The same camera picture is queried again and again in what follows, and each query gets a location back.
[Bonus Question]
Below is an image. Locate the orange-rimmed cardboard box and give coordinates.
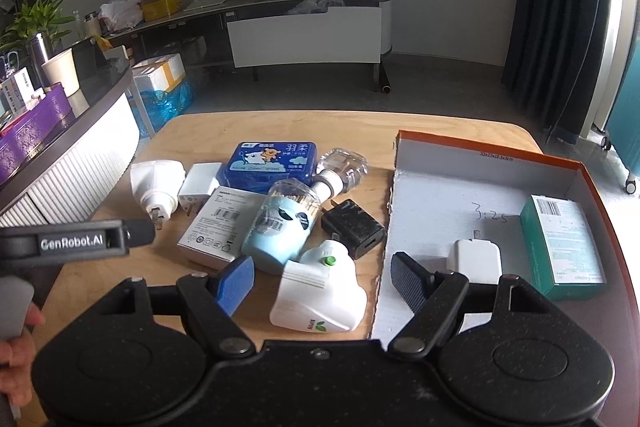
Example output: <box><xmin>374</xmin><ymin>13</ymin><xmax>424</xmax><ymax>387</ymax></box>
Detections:
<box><xmin>371</xmin><ymin>129</ymin><xmax>635</xmax><ymax>342</ymax></box>

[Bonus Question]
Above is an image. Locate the white panel desk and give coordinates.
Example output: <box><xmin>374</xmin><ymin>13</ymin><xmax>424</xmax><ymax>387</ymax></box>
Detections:
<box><xmin>226</xmin><ymin>4</ymin><xmax>396</xmax><ymax>82</ymax></box>

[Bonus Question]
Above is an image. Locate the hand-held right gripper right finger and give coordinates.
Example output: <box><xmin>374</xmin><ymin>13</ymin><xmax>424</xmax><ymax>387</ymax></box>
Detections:
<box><xmin>387</xmin><ymin>251</ymin><xmax>546</xmax><ymax>356</ymax></box>

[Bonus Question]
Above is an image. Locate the white product box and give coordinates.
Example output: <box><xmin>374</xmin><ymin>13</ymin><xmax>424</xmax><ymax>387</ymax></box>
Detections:
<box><xmin>177</xmin><ymin>186</ymin><xmax>267</xmax><ymax>271</ymax></box>

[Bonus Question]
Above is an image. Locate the white rounded charger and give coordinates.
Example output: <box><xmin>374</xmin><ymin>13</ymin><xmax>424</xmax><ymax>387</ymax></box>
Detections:
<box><xmin>446</xmin><ymin>231</ymin><xmax>503</xmax><ymax>286</ymax></box>

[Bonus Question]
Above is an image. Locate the clear plastic object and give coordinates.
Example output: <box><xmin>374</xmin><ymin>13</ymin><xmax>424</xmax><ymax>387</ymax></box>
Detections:
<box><xmin>312</xmin><ymin>147</ymin><xmax>369</xmax><ymax>204</ymax></box>

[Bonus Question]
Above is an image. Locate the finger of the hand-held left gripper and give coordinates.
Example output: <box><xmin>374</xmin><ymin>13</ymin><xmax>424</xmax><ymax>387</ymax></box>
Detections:
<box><xmin>122</xmin><ymin>219</ymin><xmax>157</xmax><ymax>251</ymax></box>

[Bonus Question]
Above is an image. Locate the white plug adapter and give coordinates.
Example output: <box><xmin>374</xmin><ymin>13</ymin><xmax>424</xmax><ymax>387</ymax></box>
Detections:
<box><xmin>130</xmin><ymin>159</ymin><xmax>187</xmax><ymax>233</ymax></box>

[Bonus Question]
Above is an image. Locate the cardboard box with yellow tape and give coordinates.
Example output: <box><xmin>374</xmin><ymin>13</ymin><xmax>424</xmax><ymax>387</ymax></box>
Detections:
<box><xmin>130</xmin><ymin>53</ymin><xmax>187</xmax><ymax>94</ymax></box>

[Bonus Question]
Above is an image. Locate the blue tissue pack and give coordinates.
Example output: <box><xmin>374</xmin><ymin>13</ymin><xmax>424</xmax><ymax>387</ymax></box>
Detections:
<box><xmin>217</xmin><ymin>141</ymin><xmax>321</xmax><ymax>196</ymax></box>

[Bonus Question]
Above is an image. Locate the green leafy plant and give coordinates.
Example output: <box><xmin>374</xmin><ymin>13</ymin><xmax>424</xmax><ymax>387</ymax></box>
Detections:
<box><xmin>0</xmin><ymin>0</ymin><xmax>77</xmax><ymax>54</ymax></box>

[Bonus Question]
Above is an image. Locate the dark curtain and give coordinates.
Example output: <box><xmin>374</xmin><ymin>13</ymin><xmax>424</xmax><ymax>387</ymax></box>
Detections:
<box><xmin>501</xmin><ymin>0</ymin><xmax>622</xmax><ymax>134</ymax></box>

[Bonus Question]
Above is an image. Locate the green product box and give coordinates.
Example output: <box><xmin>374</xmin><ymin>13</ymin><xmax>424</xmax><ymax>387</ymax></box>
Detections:
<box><xmin>519</xmin><ymin>194</ymin><xmax>609</xmax><ymax>302</ymax></box>

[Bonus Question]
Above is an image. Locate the blue plastic bag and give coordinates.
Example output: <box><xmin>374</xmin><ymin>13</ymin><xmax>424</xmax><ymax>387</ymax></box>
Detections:
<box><xmin>134</xmin><ymin>81</ymin><xmax>197</xmax><ymax>124</ymax></box>

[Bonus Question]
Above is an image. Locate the black charger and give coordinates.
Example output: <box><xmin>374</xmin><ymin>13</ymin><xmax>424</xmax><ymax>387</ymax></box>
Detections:
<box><xmin>320</xmin><ymin>199</ymin><xmax>387</xmax><ymax>261</ymax></box>

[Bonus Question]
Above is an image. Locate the white cube charger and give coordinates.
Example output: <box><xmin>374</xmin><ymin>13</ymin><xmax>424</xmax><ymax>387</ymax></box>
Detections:
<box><xmin>177</xmin><ymin>162</ymin><xmax>224</xmax><ymax>218</ymax></box>

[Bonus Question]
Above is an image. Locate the curved white ribbed counter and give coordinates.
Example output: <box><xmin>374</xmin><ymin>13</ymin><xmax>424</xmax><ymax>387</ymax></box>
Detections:
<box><xmin>0</xmin><ymin>42</ymin><xmax>141</xmax><ymax>229</ymax></box>

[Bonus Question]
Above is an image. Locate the person's left hand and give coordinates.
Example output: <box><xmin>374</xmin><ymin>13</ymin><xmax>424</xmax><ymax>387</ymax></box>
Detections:
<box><xmin>0</xmin><ymin>302</ymin><xmax>47</xmax><ymax>408</ymax></box>

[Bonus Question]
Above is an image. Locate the crumpled clear plastic bag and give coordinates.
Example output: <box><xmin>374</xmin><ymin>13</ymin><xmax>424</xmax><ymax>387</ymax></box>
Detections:
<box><xmin>286</xmin><ymin>0</ymin><xmax>347</xmax><ymax>16</ymax></box>

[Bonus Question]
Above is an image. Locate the black tablet display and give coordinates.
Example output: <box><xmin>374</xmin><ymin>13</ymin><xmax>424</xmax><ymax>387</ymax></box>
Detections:
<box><xmin>69</xmin><ymin>37</ymin><xmax>110</xmax><ymax>81</ymax></box>

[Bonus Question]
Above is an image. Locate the cotton swab jar blue label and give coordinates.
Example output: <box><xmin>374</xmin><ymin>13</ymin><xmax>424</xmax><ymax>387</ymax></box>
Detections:
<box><xmin>241</xmin><ymin>180</ymin><xmax>324</xmax><ymax>277</ymax></box>

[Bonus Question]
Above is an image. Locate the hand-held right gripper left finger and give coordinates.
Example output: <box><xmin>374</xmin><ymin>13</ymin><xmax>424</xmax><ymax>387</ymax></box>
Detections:
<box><xmin>102</xmin><ymin>255</ymin><xmax>256</xmax><ymax>356</ymax></box>

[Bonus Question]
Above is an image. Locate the long curved media cabinet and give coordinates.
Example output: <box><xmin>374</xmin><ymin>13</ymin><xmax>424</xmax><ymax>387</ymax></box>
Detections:
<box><xmin>82</xmin><ymin>0</ymin><xmax>396</xmax><ymax>72</ymax></box>

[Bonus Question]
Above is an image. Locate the white plastic bag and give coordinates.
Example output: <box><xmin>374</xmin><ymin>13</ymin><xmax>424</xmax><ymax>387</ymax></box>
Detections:
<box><xmin>99</xmin><ymin>0</ymin><xmax>144</xmax><ymax>32</ymax></box>

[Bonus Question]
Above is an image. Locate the purple box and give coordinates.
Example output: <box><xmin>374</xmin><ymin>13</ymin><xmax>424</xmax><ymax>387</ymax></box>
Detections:
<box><xmin>0</xmin><ymin>84</ymin><xmax>72</xmax><ymax>186</ymax></box>

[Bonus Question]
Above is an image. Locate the steel thermos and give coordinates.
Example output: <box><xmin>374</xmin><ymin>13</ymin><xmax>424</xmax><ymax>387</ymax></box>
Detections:
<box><xmin>25</xmin><ymin>31</ymin><xmax>54</xmax><ymax>88</ymax></box>

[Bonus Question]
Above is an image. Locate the white mosquito repellent heater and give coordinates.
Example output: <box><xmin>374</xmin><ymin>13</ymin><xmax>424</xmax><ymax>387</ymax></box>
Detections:
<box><xmin>269</xmin><ymin>240</ymin><xmax>369</xmax><ymax>334</ymax></box>

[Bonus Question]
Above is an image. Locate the white paper cup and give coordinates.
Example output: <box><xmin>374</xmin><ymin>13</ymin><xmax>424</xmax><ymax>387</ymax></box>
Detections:
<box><xmin>40</xmin><ymin>48</ymin><xmax>81</xmax><ymax>98</ymax></box>

